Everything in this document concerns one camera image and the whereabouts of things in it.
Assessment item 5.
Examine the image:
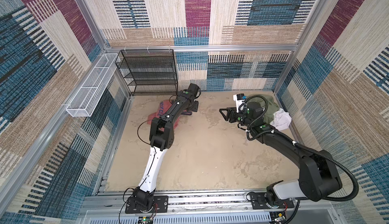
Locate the red cloth with print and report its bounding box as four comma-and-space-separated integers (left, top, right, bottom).
147, 100, 172, 125

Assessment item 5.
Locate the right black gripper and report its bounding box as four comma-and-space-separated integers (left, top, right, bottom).
219, 107, 253, 127

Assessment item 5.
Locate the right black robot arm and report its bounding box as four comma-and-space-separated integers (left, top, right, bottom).
219, 102, 342, 206

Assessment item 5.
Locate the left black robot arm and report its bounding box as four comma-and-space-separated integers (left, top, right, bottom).
131, 83, 201, 209

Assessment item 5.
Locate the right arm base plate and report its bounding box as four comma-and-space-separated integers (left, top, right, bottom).
246, 192, 295, 210

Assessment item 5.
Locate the black mesh shelf rack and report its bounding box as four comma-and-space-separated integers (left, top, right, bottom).
116, 49, 178, 96

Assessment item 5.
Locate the green cloth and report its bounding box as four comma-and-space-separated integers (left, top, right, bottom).
249, 94, 280, 124

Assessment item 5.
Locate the black corrugated cable conduit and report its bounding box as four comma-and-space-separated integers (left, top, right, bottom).
239, 95, 360, 224

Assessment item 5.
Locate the white cloth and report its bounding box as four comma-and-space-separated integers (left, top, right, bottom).
270, 109, 292, 131

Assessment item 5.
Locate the aluminium front rail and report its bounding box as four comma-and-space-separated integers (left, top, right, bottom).
76, 189, 346, 224

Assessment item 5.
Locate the white wire mesh basket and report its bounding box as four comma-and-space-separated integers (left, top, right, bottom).
66, 53, 119, 117

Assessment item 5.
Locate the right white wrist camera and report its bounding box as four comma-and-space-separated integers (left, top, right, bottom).
233, 93, 246, 112

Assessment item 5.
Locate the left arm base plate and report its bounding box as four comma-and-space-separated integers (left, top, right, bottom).
125, 196, 169, 214

